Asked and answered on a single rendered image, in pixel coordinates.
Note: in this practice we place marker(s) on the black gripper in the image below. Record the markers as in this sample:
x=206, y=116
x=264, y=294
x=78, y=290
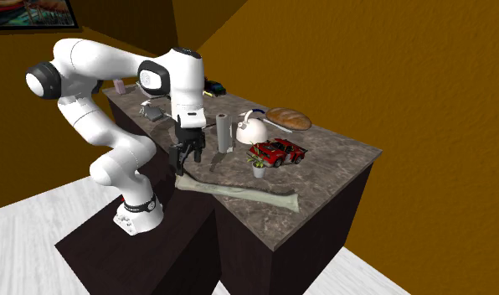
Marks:
x=190, y=135

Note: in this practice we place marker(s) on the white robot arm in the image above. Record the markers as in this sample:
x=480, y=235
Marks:
x=119, y=135

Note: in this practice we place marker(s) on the grey paper towel roll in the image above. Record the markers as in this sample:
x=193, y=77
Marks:
x=223, y=133

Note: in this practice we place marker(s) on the grey stapler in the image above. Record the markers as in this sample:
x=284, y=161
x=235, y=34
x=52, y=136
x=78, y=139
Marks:
x=153, y=113

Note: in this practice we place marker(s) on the long pale bone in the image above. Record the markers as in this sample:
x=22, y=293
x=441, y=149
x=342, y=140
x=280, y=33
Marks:
x=241, y=193

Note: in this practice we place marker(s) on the dark toy vehicle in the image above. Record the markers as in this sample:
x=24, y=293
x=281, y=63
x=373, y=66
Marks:
x=214, y=87

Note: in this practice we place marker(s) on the small plant in white pot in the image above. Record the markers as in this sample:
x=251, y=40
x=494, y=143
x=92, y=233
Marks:
x=258, y=169

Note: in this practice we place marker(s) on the red toy car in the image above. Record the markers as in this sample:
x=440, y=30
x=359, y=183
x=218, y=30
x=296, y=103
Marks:
x=280, y=152

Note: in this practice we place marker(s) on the silver knife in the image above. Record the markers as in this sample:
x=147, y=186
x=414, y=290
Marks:
x=279, y=126

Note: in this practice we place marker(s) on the brown bread loaf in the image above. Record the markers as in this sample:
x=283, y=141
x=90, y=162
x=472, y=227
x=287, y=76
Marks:
x=289, y=119

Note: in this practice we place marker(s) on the dark robot stand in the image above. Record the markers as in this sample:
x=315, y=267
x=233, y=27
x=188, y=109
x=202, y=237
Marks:
x=123, y=261

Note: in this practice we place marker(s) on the dark cabinet with marble top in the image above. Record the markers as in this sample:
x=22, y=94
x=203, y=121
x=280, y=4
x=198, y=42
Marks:
x=327, y=163

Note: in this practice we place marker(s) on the framed wall picture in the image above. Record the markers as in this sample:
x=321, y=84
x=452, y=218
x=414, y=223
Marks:
x=29, y=12

